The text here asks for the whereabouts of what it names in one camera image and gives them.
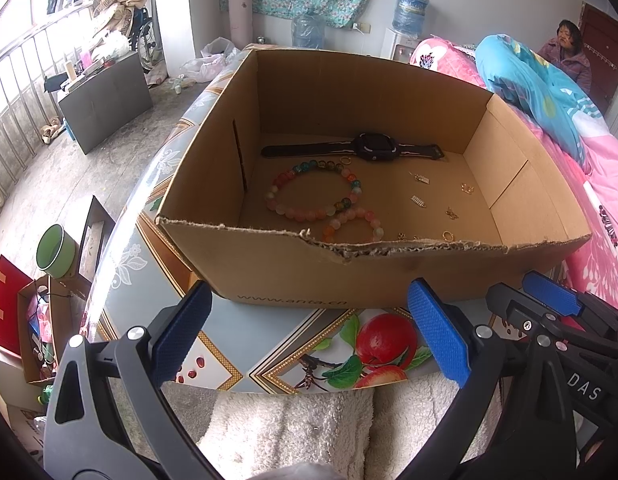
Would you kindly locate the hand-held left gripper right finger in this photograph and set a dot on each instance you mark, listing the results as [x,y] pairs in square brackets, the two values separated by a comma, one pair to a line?
[439,337]

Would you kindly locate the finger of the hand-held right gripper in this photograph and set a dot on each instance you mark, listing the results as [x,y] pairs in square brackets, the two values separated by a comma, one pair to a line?
[514,305]
[554,294]

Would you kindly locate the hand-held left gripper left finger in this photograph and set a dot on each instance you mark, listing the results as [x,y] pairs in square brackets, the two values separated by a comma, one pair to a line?
[181,332]

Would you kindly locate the gold butterfly charm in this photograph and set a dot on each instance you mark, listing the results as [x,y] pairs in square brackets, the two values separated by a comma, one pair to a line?
[451,213]

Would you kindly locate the silver abacus charm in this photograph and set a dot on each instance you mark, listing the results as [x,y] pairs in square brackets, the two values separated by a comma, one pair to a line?
[419,201]

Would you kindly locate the brown cardboard box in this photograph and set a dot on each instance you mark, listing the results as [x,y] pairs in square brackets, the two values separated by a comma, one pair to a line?
[314,275]

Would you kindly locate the gold abacus charm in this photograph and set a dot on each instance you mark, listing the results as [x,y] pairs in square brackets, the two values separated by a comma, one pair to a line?
[421,178]

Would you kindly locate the black smartwatch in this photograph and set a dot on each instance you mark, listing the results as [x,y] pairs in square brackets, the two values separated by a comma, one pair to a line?
[374,146]

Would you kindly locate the fruit print table cover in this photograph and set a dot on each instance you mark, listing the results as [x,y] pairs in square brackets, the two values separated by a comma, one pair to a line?
[269,345]

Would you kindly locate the pink floral blanket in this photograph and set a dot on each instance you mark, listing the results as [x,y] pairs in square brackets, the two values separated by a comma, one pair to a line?
[604,210]

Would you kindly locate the white fluffy cloth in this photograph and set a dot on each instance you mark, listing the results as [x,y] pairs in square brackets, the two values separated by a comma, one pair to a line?
[289,430]

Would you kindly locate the green cup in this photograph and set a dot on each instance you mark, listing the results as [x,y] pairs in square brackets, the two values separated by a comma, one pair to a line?
[56,255]

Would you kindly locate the green plastic bottle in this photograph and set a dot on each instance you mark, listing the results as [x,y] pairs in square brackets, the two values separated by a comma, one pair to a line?
[45,395]

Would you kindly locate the small cluttered cardboard box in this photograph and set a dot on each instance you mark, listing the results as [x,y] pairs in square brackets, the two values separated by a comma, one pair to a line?
[26,355]

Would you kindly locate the red paper bag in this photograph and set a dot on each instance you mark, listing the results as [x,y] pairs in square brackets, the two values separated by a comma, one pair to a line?
[9,310]

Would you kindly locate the blue floral quilt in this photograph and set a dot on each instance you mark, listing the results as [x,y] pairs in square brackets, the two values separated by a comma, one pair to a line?
[539,95]

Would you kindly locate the grey cabinet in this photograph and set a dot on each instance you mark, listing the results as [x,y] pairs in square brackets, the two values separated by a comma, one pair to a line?
[109,105]

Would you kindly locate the pair of beige shoes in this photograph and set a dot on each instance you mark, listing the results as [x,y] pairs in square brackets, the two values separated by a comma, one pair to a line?
[53,131]

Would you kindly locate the brown wooden door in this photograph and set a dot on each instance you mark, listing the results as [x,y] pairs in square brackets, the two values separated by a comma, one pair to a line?
[601,30]

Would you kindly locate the white plastic bags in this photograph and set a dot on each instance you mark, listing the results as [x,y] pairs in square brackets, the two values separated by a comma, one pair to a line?
[209,60]

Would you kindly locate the metal balcony railing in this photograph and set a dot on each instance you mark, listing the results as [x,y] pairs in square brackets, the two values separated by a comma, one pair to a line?
[19,110]

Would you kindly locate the white water dispenser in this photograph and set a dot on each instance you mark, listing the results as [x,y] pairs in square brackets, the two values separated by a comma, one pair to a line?
[399,47]

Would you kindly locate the wheelchair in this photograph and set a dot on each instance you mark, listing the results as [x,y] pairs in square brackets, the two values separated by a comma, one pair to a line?
[144,40]

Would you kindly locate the blue water jug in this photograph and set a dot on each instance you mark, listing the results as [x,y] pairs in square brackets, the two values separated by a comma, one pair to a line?
[410,12]
[308,30]

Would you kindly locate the white paper roll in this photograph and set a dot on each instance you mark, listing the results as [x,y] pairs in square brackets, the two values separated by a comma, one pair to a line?
[239,10]

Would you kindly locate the pile of beige clothes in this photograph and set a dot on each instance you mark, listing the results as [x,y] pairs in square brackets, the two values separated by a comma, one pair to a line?
[119,10]

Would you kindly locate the dark wooden frame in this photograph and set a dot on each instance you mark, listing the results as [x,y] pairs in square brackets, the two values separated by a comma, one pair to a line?
[89,255]

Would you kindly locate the white wall socket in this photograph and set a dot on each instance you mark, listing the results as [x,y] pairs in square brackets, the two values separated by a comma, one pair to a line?
[363,28]

